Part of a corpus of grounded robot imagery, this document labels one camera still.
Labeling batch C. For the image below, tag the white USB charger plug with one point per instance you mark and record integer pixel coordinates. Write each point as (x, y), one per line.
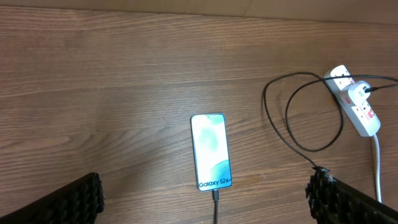
(357, 92)

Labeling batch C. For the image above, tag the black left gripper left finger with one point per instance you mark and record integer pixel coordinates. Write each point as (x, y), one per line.
(78, 202)

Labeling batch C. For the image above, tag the Galaxy S24 smartphone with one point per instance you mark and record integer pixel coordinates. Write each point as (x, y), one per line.
(211, 152)

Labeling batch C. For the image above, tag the white power strip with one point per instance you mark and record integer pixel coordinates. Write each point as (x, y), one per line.
(362, 116)

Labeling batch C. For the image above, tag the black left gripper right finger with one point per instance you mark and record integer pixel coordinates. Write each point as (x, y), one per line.
(332, 201)

